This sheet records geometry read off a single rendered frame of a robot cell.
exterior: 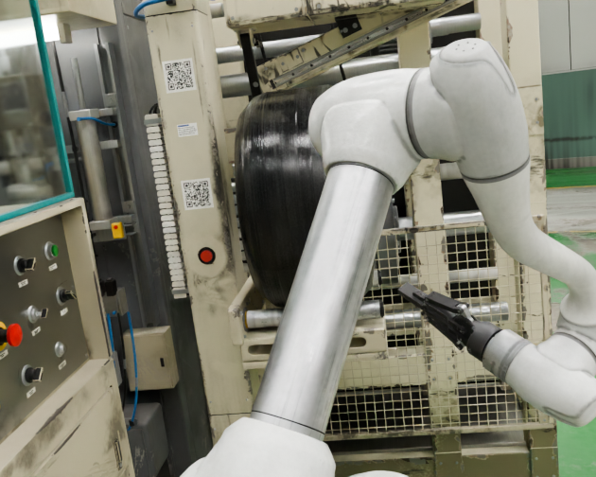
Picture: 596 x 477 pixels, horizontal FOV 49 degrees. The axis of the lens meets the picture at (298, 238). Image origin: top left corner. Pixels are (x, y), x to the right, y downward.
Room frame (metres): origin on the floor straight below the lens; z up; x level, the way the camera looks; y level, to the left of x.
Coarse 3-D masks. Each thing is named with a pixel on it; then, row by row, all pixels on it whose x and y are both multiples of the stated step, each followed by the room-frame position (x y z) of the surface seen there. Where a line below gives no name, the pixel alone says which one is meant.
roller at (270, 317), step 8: (368, 304) 1.52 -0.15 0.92; (376, 304) 1.51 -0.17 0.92; (248, 312) 1.56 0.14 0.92; (256, 312) 1.56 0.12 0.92; (264, 312) 1.55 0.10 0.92; (272, 312) 1.55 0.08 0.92; (280, 312) 1.54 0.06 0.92; (360, 312) 1.51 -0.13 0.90; (368, 312) 1.51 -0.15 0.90; (376, 312) 1.51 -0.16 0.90; (248, 320) 1.55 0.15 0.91; (256, 320) 1.54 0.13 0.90; (264, 320) 1.54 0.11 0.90; (272, 320) 1.54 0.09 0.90; (280, 320) 1.54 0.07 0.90
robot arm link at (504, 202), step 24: (528, 168) 0.92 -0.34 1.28; (480, 192) 0.93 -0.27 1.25; (504, 192) 0.92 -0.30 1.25; (528, 192) 0.94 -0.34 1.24; (504, 216) 0.94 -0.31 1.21; (528, 216) 0.96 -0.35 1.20; (504, 240) 0.97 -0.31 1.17; (528, 240) 0.97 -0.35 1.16; (552, 240) 1.03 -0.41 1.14; (528, 264) 1.01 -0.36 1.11; (552, 264) 1.02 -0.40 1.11; (576, 264) 1.06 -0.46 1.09; (576, 288) 1.10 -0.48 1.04; (576, 312) 1.13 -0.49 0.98; (576, 336) 1.12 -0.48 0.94
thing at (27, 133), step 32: (0, 0) 1.30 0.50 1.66; (32, 0) 1.42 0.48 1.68; (0, 32) 1.28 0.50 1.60; (32, 32) 1.40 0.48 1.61; (0, 64) 1.25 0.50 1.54; (32, 64) 1.37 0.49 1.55; (0, 96) 1.23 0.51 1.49; (32, 96) 1.35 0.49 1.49; (0, 128) 1.21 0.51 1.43; (32, 128) 1.32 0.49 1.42; (0, 160) 1.19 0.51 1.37; (32, 160) 1.30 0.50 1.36; (64, 160) 1.42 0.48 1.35; (0, 192) 1.17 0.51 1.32; (32, 192) 1.28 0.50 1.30; (64, 192) 1.40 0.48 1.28
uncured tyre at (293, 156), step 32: (256, 96) 1.67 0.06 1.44; (288, 96) 1.59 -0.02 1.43; (256, 128) 1.50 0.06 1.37; (288, 128) 1.48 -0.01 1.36; (256, 160) 1.45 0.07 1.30; (288, 160) 1.44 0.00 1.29; (320, 160) 1.43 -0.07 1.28; (256, 192) 1.43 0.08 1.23; (288, 192) 1.42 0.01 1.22; (320, 192) 1.41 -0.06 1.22; (256, 224) 1.43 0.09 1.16; (288, 224) 1.41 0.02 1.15; (256, 256) 1.44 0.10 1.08; (288, 256) 1.43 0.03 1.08; (256, 288) 1.55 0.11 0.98; (288, 288) 1.48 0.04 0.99
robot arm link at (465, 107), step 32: (448, 64) 0.88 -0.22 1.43; (480, 64) 0.86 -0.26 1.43; (416, 96) 0.92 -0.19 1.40; (448, 96) 0.88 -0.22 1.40; (480, 96) 0.86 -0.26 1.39; (512, 96) 0.88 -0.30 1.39; (416, 128) 0.92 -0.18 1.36; (448, 128) 0.90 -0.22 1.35; (480, 128) 0.88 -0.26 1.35; (512, 128) 0.88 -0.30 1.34; (448, 160) 0.94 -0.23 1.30; (480, 160) 0.90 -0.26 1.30; (512, 160) 0.90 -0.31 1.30
